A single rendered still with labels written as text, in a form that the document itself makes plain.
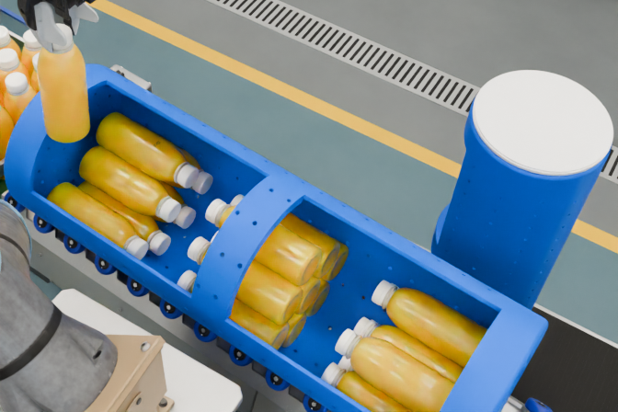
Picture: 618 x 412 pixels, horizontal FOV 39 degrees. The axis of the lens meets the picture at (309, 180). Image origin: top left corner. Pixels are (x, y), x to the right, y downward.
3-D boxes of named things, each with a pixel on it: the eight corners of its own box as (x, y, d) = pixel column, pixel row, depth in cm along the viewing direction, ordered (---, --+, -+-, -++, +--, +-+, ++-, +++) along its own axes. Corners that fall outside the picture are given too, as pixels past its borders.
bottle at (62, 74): (97, 119, 140) (89, 30, 127) (82, 148, 136) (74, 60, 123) (54, 110, 140) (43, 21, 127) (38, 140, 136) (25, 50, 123)
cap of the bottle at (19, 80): (19, 96, 164) (17, 88, 163) (2, 88, 165) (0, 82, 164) (31, 82, 167) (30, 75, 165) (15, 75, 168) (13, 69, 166)
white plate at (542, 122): (620, 90, 180) (618, 94, 181) (487, 54, 185) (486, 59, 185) (605, 189, 163) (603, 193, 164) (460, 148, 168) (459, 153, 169)
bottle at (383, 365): (466, 387, 131) (366, 325, 136) (462, 390, 124) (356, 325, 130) (443, 428, 131) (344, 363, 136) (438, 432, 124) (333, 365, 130)
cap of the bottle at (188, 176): (191, 175, 154) (199, 179, 153) (177, 188, 152) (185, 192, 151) (191, 159, 151) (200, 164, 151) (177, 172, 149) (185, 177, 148)
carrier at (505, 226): (518, 310, 250) (420, 280, 254) (621, 93, 181) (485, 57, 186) (498, 398, 232) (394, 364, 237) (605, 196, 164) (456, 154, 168)
